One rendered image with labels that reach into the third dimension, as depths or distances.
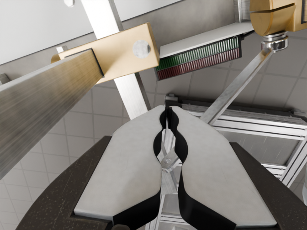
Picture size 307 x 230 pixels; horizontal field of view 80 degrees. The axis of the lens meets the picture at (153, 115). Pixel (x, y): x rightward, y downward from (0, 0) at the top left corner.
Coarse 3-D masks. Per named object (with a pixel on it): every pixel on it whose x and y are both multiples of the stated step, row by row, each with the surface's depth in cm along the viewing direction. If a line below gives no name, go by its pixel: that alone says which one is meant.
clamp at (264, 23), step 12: (252, 0) 20; (264, 0) 18; (276, 0) 17; (288, 0) 17; (300, 0) 17; (252, 12) 21; (264, 12) 18; (276, 12) 17; (288, 12) 17; (300, 12) 17; (252, 24) 21; (264, 24) 19; (276, 24) 18; (288, 24) 18; (300, 24) 17
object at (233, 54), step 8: (216, 56) 35; (224, 56) 35; (232, 56) 35; (184, 64) 36; (192, 64) 36; (200, 64) 36; (208, 64) 36; (160, 72) 37; (168, 72) 37; (176, 72) 37; (184, 72) 37
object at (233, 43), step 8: (232, 40) 34; (200, 48) 35; (208, 48) 35; (216, 48) 35; (224, 48) 35; (176, 56) 36; (184, 56) 36; (192, 56) 35; (200, 56) 35; (160, 64) 36; (168, 64) 36; (176, 64) 36
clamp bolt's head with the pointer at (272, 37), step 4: (276, 32) 20; (280, 32) 19; (284, 32) 19; (264, 36) 20; (268, 36) 20; (272, 36) 19; (276, 36) 19; (280, 36) 19; (284, 36) 19; (264, 40) 21; (268, 40) 20; (272, 40) 20
